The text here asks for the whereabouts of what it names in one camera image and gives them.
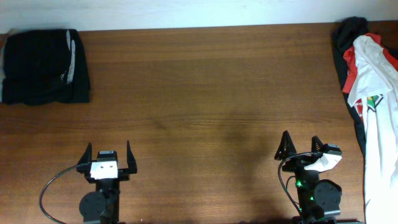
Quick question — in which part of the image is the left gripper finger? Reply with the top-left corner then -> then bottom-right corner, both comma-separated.
78,142 -> 92,165
127,140 -> 137,170

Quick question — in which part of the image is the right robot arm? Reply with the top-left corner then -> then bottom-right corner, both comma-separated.
274,131 -> 343,223

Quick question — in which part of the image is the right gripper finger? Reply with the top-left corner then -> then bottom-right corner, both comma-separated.
274,131 -> 297,161
311,136 -> 323,152

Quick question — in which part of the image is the folded black garment stack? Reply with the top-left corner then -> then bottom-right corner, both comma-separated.
1,29 -> 90,106

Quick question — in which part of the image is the white t-shirt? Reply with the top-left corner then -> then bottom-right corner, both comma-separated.
348,35 -> 397,223

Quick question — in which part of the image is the black garment under pile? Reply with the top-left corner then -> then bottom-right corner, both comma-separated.
331,17 -> 370,155

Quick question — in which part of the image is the red t-shirt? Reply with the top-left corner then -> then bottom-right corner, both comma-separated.
341,32 -> 398,122

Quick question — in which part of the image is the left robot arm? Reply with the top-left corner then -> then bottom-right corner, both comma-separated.
76,142 -> 137,224

